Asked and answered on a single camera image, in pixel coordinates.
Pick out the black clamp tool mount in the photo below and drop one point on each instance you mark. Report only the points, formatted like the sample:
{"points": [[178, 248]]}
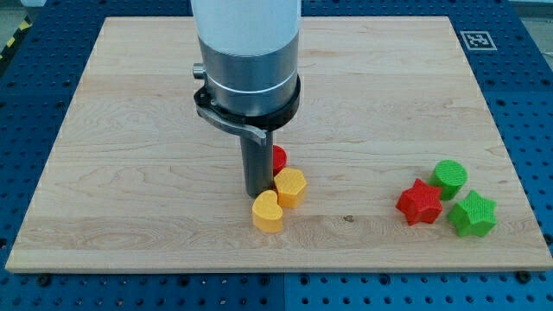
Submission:
{"points": [[255, 128]]}

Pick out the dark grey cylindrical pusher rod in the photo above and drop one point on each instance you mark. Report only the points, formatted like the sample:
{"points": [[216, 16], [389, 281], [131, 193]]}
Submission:
{"points": [[258, 165]]}

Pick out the red circle block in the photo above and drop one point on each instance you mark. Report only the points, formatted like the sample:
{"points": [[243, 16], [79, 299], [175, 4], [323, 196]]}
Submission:
{"points": [[279, 159]]}

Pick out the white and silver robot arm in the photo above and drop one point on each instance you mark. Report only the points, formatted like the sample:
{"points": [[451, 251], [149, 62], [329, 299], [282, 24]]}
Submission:
{"points": [[249, 51]]}

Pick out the yellow hexagon block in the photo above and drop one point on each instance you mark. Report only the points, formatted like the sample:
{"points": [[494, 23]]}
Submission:
{"points": [[291, 187]]}

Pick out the green circle block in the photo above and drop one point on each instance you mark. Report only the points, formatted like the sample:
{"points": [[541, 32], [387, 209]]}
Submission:
{"points": [[450, 176]]}

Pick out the yellow heart block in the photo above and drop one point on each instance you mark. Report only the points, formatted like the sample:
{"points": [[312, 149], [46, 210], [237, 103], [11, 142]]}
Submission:
{"points": [[267, 215]]}

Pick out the light wooden board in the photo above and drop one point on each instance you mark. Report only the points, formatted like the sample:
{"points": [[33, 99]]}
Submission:
{"points": [[137, 182]]}

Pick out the red star block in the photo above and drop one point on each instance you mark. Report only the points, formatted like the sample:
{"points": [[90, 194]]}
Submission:
{"points": [[421, 203]]}

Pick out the green star block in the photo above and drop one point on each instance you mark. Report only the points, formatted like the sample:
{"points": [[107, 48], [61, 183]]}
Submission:
{"points": [[474, 215]]}

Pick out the white fiducial marker tag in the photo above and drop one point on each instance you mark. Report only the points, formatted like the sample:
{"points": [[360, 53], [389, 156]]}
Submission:
{"points": [[477, 40]]}

